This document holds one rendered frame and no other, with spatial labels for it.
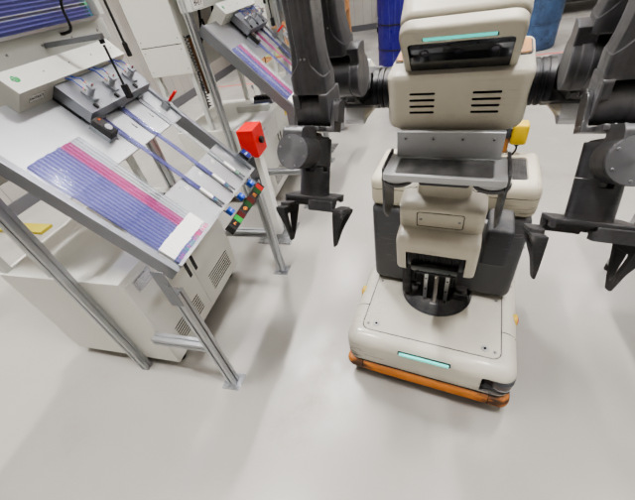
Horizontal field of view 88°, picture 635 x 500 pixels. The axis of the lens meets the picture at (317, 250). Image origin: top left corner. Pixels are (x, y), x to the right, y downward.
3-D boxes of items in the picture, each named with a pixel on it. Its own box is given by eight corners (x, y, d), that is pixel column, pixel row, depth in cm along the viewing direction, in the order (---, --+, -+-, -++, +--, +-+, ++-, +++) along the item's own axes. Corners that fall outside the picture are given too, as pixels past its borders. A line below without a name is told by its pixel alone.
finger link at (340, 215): (340, 252, 63) (342, 202, 60) (306, 246, 65) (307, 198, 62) (351, 243, 69) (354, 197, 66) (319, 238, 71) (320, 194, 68)
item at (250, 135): (300, 223, 243) (274, 116, 192) (290, 244, 226) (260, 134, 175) (269, 222, 249) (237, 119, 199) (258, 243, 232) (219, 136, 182)
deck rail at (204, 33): (293, 116, 217) (298, 109, 213) (292, 117, 216) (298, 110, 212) (198, 34, 197) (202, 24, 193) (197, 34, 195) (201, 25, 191)
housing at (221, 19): (246, 21, 245) (255, 2, 236) (216, 34, 211) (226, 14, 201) (237, 12, 243) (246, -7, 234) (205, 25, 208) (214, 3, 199)
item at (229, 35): (278, 49, 253) (282, 43, 250) (245, 73, 206) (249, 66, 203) (242, 15, 243) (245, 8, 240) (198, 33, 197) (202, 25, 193)
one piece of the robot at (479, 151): (392, 193, 95) (392, 118, 81) (500, 202, 84) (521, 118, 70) (378, 228, 84) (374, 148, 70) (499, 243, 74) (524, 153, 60)
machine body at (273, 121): (301, 162, 317) (287, 94, 277) (278, 203, 268) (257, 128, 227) (240, 164, 335) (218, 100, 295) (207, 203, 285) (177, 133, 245)
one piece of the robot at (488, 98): (391, 219, 126) (381, 41, 81) (503, 232, 111) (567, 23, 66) (373, 274, 111) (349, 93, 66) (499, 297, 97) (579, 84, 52)
